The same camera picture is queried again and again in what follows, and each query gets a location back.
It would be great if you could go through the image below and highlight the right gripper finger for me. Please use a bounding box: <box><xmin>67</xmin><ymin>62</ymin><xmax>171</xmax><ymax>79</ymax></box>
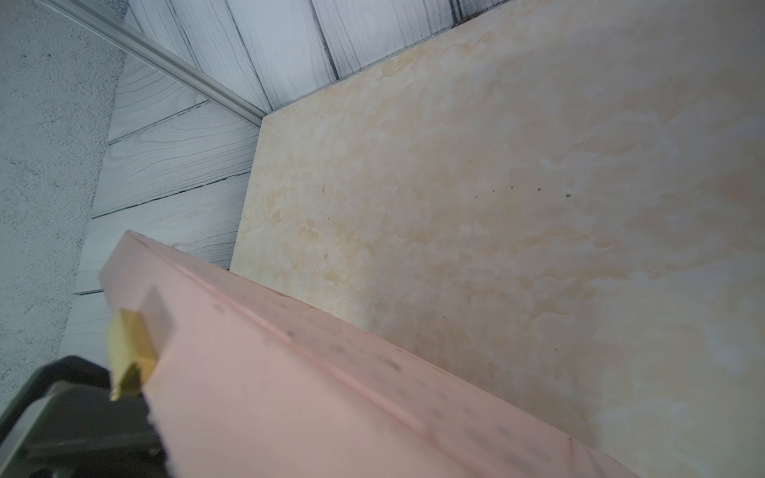
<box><xmin>1</xmin><ymin>356</ymin><xmax>171</xmax><ymax>477</ymax></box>

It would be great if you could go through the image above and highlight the pink jewelry box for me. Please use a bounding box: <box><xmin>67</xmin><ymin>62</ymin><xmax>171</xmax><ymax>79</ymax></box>
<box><xmin>100</xmin><ymin>231</ymin><xmax>629</xmax><ymax>477</ymax></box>

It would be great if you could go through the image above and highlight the left aluminium frame post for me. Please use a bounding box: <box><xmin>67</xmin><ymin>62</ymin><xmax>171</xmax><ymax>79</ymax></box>
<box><xmin>42</xmin><ymin>0</ymin><xmax>266</xmax><ymax>127</ymax></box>

